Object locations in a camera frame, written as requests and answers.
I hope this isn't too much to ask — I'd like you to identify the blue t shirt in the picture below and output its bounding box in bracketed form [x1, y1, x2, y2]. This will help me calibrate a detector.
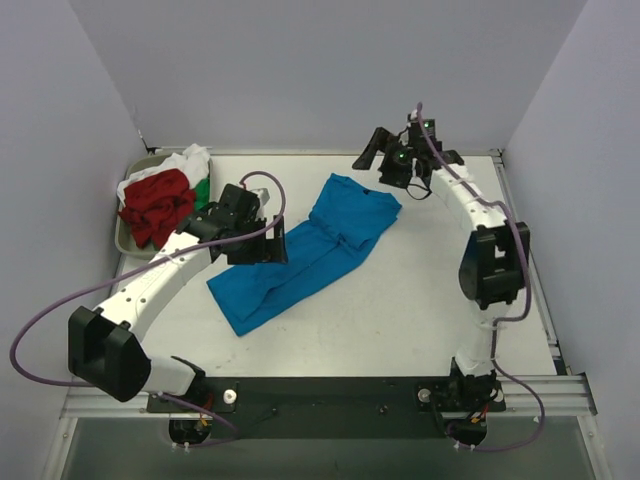
[207, 174, 402, 337]

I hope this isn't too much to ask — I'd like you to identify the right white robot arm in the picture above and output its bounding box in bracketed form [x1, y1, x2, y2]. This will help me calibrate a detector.
[352, 113, 531, 398]

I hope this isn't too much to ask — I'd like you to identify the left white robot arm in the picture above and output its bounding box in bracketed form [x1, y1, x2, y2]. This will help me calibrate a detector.
[68, 184, 288, 412]

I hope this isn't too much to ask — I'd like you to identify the green t shirt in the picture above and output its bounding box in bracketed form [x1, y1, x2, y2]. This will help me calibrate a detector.
[193, 178, 211, 211]

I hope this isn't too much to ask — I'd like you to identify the white t shirt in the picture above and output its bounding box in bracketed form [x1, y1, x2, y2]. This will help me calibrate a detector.
[116, 144, 212, 205]

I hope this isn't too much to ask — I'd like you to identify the red t shirt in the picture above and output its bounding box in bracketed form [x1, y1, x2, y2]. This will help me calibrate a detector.
[118, 169, 196, 249]

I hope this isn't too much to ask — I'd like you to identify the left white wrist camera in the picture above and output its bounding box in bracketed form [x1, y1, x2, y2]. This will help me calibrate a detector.
[251, 188, 270, 207]

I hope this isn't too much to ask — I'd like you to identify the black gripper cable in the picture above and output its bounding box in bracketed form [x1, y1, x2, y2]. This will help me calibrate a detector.
[404, 172, 434, 201]

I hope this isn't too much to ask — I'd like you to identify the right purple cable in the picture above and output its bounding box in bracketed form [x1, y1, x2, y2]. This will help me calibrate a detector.
[412, 102, 547, 454]

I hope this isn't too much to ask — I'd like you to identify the purple cable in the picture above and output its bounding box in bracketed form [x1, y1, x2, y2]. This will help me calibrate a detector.
[412, 102, 547, 454]
[9, 170, 289, 448]

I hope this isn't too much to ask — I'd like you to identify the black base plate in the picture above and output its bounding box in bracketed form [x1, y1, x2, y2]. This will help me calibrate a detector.
[145, 375, 506, 441]

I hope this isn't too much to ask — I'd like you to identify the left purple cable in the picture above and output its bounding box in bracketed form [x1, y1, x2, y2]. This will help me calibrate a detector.
[9, 170, 289, 448]

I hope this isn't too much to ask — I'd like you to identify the aluminium front rail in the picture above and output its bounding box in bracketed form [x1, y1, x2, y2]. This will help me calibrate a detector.
[60, 375, 596, 419]

